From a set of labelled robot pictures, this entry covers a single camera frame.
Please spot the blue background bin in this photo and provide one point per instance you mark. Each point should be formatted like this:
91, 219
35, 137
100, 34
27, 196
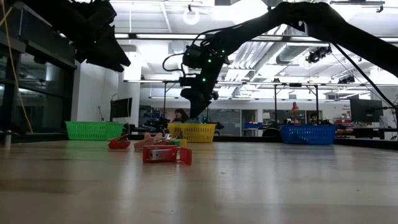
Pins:
252, 125

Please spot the yellow plastic basket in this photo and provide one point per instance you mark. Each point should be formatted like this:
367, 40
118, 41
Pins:
192, 133

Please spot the black gantry frame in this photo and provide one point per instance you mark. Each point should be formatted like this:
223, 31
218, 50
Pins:
295, 84
174, 81

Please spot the dark glass partition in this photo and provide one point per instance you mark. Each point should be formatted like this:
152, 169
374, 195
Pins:
40, 93

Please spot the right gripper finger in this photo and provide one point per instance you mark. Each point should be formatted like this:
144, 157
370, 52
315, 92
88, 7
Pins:
188, 94
200, 105

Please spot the green plastic basket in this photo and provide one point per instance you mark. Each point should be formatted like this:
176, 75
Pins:
93, 130

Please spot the dark grey staple remover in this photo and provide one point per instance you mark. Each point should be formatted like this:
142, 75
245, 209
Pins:
180, 135

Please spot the green mini stapler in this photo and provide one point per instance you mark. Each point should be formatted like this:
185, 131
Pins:
174, 143

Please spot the black aluminium table frame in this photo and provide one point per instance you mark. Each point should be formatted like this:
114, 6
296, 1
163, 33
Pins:
242, 139

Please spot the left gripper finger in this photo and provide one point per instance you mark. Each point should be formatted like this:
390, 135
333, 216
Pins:
105, 63
113, 49

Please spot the person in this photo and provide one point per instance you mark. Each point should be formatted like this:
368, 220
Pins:
314, 118
181, 115

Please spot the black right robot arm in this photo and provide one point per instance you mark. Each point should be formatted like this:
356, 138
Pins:
326, 21

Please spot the black ceiling spotlight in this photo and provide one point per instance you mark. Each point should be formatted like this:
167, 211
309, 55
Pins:
317, 54

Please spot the blue plastic basket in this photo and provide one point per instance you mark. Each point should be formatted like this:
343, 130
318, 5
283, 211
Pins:
308, 135

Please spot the yellow mini stapler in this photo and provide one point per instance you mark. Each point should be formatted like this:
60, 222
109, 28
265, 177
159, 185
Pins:
183, 142

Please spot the silver ceiling duct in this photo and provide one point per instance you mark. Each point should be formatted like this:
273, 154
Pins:
267, 53

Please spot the red mini stapler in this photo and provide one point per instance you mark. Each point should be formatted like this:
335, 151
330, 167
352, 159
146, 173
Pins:
119, 144
164, 154

